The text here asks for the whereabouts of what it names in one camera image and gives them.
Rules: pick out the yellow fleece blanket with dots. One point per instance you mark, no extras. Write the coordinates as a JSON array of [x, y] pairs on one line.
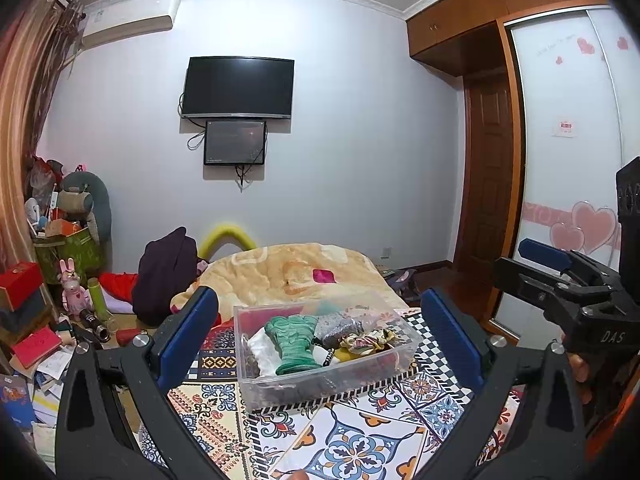
[[280, 270]]

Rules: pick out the striped brown curtain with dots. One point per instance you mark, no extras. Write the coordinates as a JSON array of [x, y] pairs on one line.
[[20, 135]]

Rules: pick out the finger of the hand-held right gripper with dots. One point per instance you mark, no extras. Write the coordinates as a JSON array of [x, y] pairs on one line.
[[545, 287], [545, 254]]

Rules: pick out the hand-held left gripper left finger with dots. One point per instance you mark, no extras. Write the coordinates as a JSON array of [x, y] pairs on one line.
[[187, 332]]

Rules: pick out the black beaded cloth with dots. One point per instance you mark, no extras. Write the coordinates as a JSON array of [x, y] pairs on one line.
[[250, 360]]

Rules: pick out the white air conditioner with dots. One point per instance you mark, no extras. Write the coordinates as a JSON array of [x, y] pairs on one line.
[[130, 25]]

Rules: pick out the person's right hand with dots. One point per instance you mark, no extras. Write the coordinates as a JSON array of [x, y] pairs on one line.
[[581, 377]]

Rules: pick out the brown wooden door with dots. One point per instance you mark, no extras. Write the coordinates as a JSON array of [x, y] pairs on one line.
[[492, 185]]

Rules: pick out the floral scrunchie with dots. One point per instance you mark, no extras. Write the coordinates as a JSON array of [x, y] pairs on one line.
[[367, 342]]

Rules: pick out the dark purple clothing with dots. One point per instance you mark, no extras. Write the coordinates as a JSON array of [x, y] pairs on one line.
[[160, 275]]

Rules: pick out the green pleated cloth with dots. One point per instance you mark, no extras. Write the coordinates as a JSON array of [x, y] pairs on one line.
[[292, 345]]

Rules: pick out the patterned bed sheet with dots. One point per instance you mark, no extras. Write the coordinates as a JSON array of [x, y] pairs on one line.
[[350, 440]]

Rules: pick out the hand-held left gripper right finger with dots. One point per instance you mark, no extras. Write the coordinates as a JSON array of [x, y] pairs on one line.
[[450, 342]]

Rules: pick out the green cardboard box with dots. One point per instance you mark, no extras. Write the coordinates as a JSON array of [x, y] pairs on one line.
[[70, 256]]

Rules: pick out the white sliding wardrobe door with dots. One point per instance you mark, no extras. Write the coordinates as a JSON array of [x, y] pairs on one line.
[[565, 110]]

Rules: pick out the grey patterned cloth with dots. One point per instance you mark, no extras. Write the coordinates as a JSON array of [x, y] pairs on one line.
[[332, 330]]

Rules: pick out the pile of papers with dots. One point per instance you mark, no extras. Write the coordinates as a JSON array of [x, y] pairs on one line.
[[45, 385]]

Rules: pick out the white cloth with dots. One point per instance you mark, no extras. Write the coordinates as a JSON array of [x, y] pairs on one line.
[[262, 347]]

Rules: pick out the red book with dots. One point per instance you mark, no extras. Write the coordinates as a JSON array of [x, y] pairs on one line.
[[37, 347]]

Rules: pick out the yellow plush pouch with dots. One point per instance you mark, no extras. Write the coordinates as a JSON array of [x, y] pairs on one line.
[[345, 356]]

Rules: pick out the wooden overhead cabinet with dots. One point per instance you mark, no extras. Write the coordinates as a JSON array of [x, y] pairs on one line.
[[450, 25]]

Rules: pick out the black flashlight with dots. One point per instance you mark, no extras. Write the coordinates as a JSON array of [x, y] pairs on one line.
[[95, 326]]

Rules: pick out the large black television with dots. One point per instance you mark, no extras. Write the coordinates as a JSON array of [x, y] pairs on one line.
[[235, 87]]

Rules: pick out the grey-green plush toy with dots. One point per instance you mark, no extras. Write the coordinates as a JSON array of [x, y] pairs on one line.
[[97, 200]]

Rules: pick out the small white fan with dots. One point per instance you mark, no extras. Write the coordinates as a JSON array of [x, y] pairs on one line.
[[33, 212]]

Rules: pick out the clear plastic storage box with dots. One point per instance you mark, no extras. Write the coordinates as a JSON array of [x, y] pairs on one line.
[[300, 389]]

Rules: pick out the dark grey box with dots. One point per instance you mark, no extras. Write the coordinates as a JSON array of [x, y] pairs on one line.
[[20, 317]]

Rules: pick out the small black monitor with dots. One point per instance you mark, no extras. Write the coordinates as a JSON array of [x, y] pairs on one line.
[[235, 142]]

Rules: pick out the pink rabbit figure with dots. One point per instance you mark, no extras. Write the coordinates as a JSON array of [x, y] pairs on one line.
[[75, 295]]

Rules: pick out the red box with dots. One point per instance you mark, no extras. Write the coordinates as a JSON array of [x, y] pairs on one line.
[[20, 282]]

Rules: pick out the green tube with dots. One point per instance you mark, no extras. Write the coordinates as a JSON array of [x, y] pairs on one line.
[[97, 297]]

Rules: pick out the purple bag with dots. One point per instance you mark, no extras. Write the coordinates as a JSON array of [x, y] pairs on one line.
[[400, 285]]

